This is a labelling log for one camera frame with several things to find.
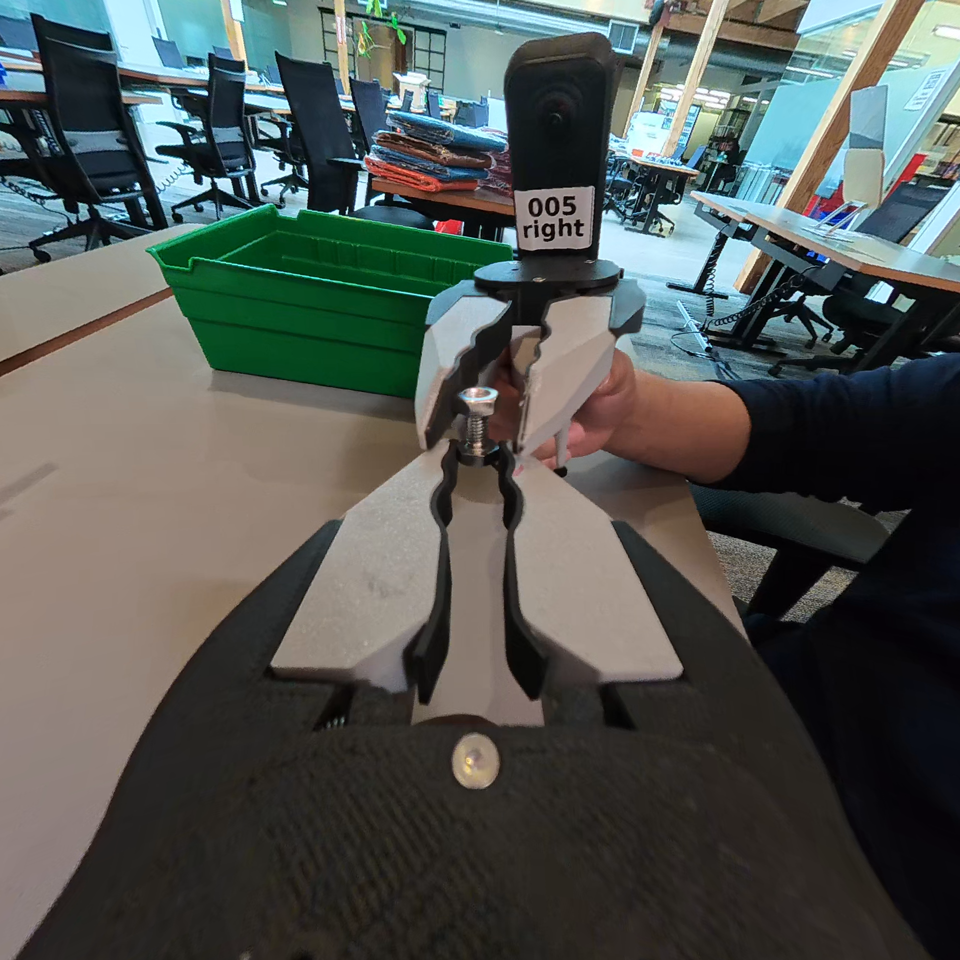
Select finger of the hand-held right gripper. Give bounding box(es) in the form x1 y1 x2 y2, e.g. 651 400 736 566
414 294 519 451
516 296 618 466

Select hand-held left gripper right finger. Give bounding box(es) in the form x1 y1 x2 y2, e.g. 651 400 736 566
501 442 684 702

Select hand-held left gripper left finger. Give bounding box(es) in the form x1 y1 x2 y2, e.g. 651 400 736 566
270 442 455 706

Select silver hex bolt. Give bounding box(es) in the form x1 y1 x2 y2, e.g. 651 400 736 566
453 408 504 468

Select green plastic bin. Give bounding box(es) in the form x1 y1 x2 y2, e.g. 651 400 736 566
146 204 515 399

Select person's right forearm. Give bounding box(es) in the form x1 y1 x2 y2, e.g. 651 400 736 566
630 352 960 519

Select person's right hand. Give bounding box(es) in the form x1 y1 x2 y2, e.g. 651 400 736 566
491 333 639 470

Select stack of folded cloths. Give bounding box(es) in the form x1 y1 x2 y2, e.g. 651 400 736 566
365 111 519 192

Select grey power strip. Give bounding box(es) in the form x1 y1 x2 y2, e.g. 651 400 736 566
675 300 723 360

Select green hanging plant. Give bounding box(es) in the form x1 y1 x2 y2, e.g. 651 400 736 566
356 0 411 63

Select dark grey office chair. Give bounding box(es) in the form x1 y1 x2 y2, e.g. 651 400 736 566
690 483 891 624

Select black office chair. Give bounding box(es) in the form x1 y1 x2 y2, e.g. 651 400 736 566
771 183 960 378
273 51 438 231
28 13 171 264
156 52 261 224

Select person's dark clothing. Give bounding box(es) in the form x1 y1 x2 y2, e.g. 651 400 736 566
750 487 960 960

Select wooden post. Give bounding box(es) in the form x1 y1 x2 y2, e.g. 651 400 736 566
663 0 732 155
735 0 929 295

